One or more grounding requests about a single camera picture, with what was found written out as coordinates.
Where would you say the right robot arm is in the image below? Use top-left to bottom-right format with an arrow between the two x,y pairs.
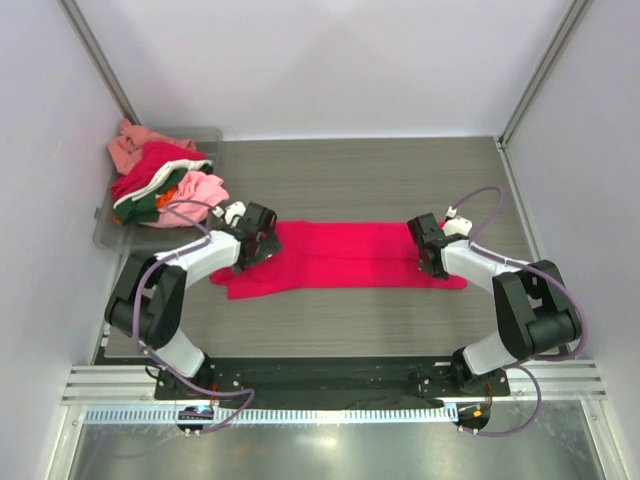
407,213 -> 584,387

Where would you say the left aluminium frame post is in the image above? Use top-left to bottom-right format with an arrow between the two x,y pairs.
59,0 -> 139,124

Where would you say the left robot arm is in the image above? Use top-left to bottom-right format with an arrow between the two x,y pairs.
105,202 -> 282,381

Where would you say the magenta t shirt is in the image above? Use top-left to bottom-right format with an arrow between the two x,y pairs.
209,220 -> 467,300

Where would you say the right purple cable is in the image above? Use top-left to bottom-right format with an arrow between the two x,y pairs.
449,186 -> 589,437

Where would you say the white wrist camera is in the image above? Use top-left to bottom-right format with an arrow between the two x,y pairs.
442,206 -> 473,237
210,201 -> 246,227

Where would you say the white slotted cable duct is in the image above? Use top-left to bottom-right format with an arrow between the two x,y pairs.
84,403 -> 458,426

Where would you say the aluminium frame post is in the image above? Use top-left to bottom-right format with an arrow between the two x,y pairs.
59,0 -> 139,124
496,0 -> 592,150

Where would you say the right aluminium table rail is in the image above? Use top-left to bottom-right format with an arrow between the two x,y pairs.
495,135 -> 576,351

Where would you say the right aluminium frame post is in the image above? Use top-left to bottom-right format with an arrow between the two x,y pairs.
496,0 -> 592,150

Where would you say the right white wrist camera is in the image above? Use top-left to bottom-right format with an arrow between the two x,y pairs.
442,206 -> 473,237

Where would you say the salmon pink t shirt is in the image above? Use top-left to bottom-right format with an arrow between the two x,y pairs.
107,119 -> 196,175

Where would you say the green white t shirt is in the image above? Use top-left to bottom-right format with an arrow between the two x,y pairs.
113,159 -> 213,225

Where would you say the crimson t shirt in tray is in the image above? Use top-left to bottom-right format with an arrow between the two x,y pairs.
111,142 -> 206,200

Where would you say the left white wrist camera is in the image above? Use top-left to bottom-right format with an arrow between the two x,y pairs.
210,201 -> 246,227

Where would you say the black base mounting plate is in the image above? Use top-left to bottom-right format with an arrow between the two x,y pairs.
153,355 -> 511,405

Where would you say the light pink t shirt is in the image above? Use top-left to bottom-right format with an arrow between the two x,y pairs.
145,171 -> 229,229

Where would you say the orange garment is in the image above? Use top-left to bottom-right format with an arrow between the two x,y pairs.
155,185 -> 178,210

